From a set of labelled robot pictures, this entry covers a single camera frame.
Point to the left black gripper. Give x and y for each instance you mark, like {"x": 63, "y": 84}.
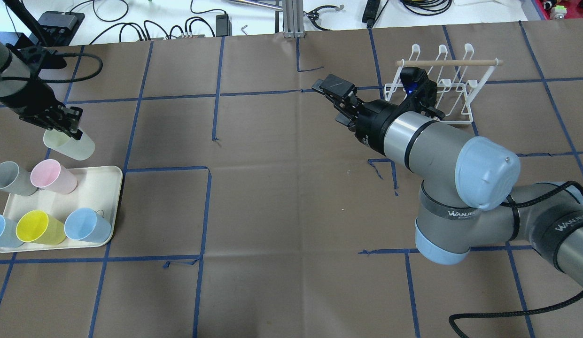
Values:
{"x": 29, "y": 107}

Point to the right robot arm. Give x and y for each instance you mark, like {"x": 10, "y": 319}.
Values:
{"x": 468, "y": 195}

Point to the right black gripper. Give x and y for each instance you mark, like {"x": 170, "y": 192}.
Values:
{"x": 373, "y": 123}

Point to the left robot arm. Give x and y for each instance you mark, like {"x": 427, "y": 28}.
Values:
{"x": 12, "y": 69}

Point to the black power adapter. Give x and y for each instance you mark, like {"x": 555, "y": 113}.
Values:
{"x": 223, "y": 25}

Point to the white wire cup rack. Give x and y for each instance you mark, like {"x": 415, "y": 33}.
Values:
{"x": 458, "y": 81}

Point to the cream plastic tray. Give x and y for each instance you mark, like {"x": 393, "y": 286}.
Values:
{"x": 98, "y": 189}

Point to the brown paper table cover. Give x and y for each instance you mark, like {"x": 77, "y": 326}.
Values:
{"x": 247, "y": 211}

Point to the aluminium frame post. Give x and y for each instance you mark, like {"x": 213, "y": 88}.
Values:
{"x": 293, "y": 16}

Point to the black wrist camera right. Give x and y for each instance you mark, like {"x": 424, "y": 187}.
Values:
{"x": 421, "y": 93}

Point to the cream white cup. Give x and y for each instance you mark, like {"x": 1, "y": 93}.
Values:
{"x": 78, "y": 150}

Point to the yellow cup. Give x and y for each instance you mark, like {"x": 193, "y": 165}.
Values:
{"x": 39, "y": 227}

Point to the grey cup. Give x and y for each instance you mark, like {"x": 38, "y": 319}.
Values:
{"x": 15, "y": 180}

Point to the light blue cup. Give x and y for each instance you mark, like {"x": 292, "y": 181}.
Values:
{"x": 8, "y": 237}
{"x": 87, "y": 225}

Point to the pink cup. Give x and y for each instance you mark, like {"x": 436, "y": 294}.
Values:
{"x": 51, "y": 175}

